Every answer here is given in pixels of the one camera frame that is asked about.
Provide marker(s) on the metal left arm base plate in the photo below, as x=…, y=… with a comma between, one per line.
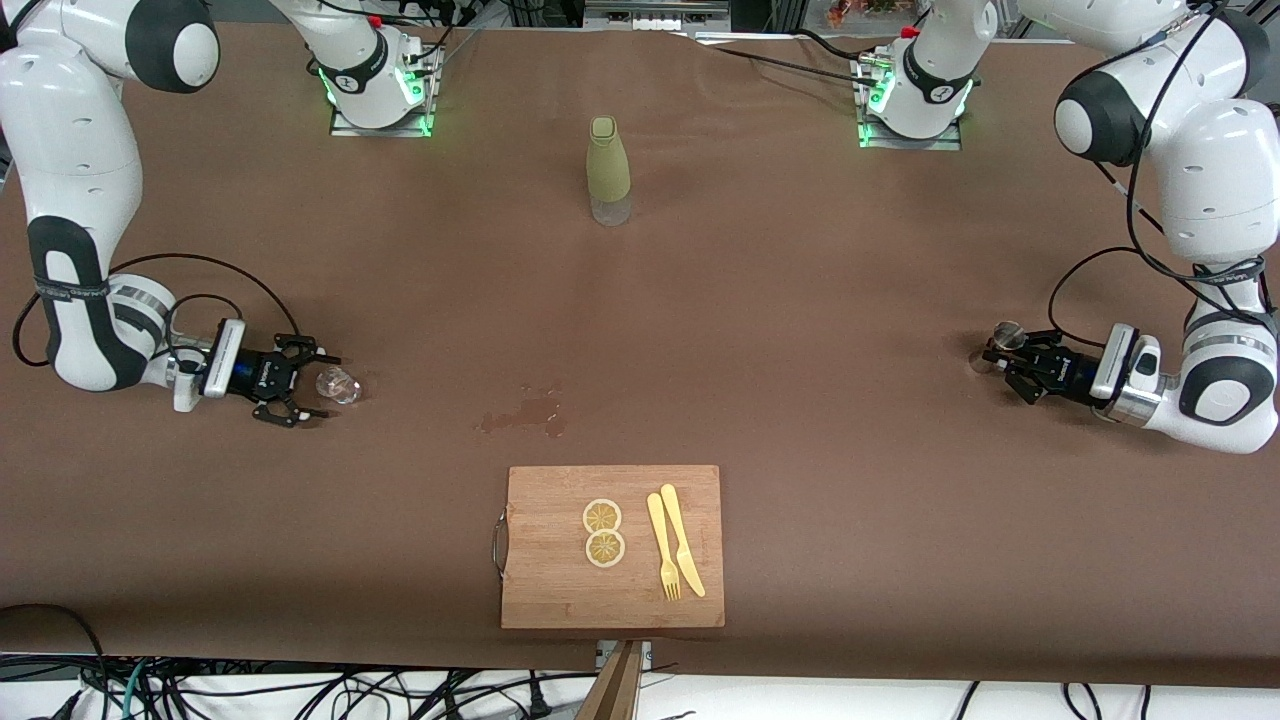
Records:
x=910, y=143

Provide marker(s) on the grey electronics box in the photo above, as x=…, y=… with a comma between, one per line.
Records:
x=655, y=15

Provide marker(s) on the yellow plastic knife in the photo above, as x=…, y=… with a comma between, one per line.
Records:
x=672, y=510

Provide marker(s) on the metal jigger measuring cup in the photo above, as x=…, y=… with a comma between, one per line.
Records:
x=1008, y=332

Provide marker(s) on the yellow plastic fork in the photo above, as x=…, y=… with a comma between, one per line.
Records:
x=657, y=525

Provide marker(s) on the lemon slice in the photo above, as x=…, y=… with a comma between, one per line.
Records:
x=605, y=548
x=602, y=516

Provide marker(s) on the white left gripper mount plate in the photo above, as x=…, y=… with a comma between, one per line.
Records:
x=1112, y=362

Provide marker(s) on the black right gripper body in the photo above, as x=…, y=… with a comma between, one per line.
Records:
x=252, y=373

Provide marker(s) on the wooden camera post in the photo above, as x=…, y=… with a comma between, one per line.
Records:
x=615, y=690

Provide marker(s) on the small clear glass shaker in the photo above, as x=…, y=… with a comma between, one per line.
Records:
x=338, y=385

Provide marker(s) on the white gripper mount plate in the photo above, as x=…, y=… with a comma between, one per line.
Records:
x=222, y=358
x=1112, y=362

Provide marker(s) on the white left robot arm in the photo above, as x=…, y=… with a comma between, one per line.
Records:
x=1220, y=180

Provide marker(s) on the orange and green object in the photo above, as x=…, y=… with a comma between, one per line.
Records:
x=860, y=10

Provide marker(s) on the white right gripper mount plate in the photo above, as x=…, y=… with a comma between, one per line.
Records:
x=222, y=358

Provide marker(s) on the brown table mat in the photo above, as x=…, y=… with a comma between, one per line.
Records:
x=800, y=450

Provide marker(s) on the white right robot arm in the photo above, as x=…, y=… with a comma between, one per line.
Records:
x=70, y=130

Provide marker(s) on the wooden cutting board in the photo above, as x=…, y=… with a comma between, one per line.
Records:
x=550, y=580

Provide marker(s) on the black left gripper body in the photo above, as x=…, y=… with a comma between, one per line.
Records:
x=1064, y=370

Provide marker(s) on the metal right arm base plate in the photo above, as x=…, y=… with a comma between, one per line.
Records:
x=385, y=131

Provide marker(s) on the green sleeved glass bottle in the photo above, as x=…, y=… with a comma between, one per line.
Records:
x=608, y=170

